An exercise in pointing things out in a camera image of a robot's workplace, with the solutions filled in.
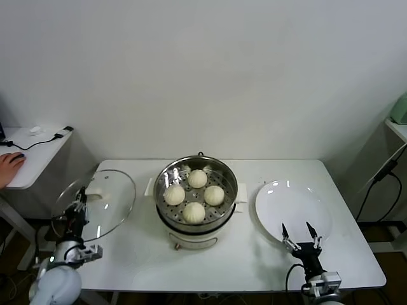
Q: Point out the white round plate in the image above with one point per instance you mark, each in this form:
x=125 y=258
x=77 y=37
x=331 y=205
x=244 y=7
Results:
x=292 y=206

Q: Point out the small silver black device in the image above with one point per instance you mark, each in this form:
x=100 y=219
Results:
x=63 y=131

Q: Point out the round glass pot lid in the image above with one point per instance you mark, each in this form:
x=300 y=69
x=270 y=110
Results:
x=111 y=197

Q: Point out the pale green appliance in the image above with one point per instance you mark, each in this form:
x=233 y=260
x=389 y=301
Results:
x=400 y=109

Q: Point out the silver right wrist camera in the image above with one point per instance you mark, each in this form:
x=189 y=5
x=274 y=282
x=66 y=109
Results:
x=327 y=281

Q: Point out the white steamed baozi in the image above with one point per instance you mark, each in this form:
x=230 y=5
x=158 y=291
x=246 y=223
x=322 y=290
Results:
x=197 y=178
x=214 y=194
x=194 y=213
x=174 y=194

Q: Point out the small white desk object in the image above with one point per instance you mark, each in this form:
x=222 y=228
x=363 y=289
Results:
x=35 y=130

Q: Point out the white side desk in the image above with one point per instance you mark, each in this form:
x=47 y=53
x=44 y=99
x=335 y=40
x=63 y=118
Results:
x=41 y=159

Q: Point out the white electric cooker base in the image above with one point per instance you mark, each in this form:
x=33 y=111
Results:
x=190 y=238

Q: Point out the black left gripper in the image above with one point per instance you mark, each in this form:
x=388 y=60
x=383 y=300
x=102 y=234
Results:
x=76 y=222

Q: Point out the steel steamer basket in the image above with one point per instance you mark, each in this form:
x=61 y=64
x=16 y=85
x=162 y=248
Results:
x=165 y=178

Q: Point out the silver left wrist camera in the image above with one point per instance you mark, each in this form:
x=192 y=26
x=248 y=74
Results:
x=92 y=252

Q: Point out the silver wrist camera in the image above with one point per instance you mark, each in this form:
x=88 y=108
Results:
x=92 y=252
x=327 y=281

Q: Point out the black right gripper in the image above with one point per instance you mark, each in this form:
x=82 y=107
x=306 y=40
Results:
x=310 y=254

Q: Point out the bare person hand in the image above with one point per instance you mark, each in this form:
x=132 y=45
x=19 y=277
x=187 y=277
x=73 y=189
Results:
x=8 y=168

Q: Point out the white shelf table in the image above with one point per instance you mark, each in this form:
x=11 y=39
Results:
x=397 y=128

